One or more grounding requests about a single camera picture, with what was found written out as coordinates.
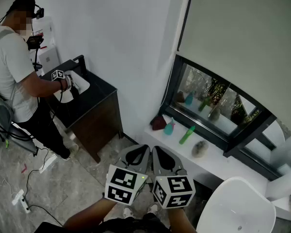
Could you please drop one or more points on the person's right forearm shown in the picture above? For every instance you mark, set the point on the person's right forearm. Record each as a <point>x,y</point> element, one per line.
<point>182,220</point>

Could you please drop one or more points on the person's white left shoe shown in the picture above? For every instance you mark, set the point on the person's white left shoe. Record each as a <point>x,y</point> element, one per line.
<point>128,212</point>

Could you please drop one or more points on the white roller blind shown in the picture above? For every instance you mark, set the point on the white roller blind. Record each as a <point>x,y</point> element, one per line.
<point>245,33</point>

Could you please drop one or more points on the person's white right shoe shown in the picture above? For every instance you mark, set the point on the person's white right shoe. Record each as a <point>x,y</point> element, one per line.
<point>153,209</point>

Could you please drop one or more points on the teal spray bottle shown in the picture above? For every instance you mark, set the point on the teal spray bottle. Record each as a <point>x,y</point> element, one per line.
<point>169,129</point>

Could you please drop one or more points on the white window sill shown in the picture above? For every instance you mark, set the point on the white window sill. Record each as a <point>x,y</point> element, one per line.
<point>215,164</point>

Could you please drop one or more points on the green bottle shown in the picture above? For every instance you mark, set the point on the green bottle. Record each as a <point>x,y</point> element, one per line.
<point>185,137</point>

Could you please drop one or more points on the dark red cloth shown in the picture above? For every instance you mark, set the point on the dark red cloth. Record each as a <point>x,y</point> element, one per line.
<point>158,124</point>

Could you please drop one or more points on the white water jug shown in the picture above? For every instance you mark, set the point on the white water jug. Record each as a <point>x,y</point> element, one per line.
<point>47,24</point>

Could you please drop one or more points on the white sink basin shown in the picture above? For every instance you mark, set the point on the white sink basin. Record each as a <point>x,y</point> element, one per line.
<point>83,85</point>

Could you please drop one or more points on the white water dispenser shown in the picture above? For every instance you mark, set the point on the white water dispenser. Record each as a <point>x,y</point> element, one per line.
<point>49,59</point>

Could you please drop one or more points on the person's left forearm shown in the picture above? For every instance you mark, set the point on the person's left forearm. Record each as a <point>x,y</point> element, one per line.
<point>92,212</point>

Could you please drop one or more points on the black faucet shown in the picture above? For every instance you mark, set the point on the black faucet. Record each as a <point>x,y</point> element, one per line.
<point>81,64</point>

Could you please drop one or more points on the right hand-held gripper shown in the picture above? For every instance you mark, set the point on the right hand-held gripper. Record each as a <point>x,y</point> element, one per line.
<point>173,193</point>

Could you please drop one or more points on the person's white shoe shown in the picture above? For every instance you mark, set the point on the person's white shoe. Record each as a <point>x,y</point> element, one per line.
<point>153,209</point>
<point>128,212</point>

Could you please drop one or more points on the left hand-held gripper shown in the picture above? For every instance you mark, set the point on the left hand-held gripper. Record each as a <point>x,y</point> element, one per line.
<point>122,186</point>

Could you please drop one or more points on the person's black clothing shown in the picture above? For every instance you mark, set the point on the person's black clothing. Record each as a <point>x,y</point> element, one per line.
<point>135,226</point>

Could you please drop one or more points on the dark wooden vanity cabinet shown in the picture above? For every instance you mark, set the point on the dark wooden vanity cabinet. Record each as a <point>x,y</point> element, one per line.
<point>97,127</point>

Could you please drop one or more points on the grey stone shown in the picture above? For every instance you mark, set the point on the grey stone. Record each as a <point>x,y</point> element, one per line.
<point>200,149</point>

